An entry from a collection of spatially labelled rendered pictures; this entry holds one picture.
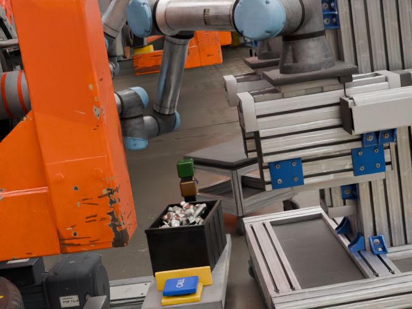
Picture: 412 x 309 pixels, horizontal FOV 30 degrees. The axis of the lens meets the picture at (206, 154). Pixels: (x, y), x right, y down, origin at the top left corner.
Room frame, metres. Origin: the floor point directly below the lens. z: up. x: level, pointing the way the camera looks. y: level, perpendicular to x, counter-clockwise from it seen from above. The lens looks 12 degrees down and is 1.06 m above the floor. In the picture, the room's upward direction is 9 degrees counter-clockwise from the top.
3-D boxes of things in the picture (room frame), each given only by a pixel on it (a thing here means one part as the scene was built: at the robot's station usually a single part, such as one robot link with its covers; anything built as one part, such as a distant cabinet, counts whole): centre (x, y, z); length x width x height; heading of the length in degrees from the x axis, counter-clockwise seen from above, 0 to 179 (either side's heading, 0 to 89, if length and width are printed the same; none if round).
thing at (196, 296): (1.53, 0.09, 0.45); 0.08 x 0.08 x 0.01; 84
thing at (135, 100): (2.40, 0.21, 0.77); 0.11 x 0.08 x 0.09; 129
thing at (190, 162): (1.89, 0.06, 0.64); 0.04 x 0.04 x 0.04; 84
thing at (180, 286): (1.53, 0.09, 0.47); 0.07 x 0.07 x 0.02; 84
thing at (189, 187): (1.89, 0.06, 0.59); 0.04 x 0.04 x 0.04; 84
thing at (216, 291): (1.69, 0.08, 0.44); 0.43 x 0.17 x 0.03; 174
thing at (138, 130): (2.41, 0.20, 0.67); 0.11 x 0.08 x 0.11; 136
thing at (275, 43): (2.58, -0.30, 0.87); 0.15 x 0.15 x 0.10
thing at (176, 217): (1.74, 0.07, 0.51); 0.20 x 0.14 x 0.13; 166
